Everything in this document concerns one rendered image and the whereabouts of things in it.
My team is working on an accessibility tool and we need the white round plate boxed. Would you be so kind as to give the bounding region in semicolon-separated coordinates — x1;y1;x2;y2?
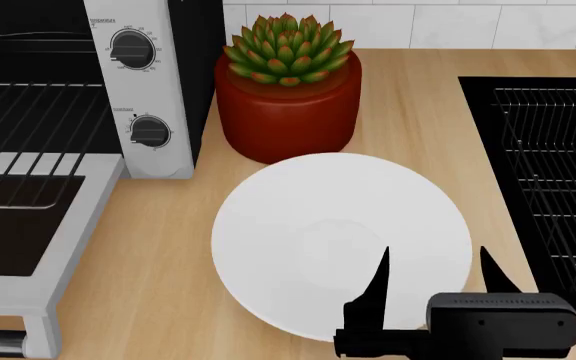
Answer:
210;151;474;344

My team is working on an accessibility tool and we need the black temperature knob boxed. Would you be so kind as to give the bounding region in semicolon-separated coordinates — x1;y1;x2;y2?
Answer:
109;29;158;71

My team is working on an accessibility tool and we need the metal wire oven rack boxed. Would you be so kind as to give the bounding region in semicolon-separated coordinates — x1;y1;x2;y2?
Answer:
0;81;115;210

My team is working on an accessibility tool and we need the black sink basin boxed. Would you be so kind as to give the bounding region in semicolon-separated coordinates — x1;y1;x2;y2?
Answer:
457;75;576;317

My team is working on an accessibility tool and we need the black wire dish rack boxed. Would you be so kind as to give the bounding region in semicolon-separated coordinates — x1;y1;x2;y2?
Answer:
491;87;576;308

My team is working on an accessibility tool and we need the green succulent plant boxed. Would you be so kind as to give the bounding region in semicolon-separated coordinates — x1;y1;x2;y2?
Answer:
222;12;356;88

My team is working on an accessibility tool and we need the red round plant pot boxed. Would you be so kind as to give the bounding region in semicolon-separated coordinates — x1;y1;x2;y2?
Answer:
213;48;364;165

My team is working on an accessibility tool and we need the black timer knob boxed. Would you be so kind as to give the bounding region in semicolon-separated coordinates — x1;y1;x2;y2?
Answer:
127;114;173;149

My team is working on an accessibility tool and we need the silver oven door glass pane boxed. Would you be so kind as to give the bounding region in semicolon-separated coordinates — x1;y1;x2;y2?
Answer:
0;151;130;360

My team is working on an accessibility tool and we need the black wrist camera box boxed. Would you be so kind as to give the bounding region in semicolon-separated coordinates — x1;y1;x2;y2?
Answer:
425;291;576;353

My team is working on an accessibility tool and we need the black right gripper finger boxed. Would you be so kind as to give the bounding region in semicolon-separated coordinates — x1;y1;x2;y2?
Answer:
479;245;524;296
342;245;391;332

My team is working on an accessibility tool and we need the silver toaster oven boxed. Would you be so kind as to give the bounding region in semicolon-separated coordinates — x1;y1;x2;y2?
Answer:
0;0;227;181

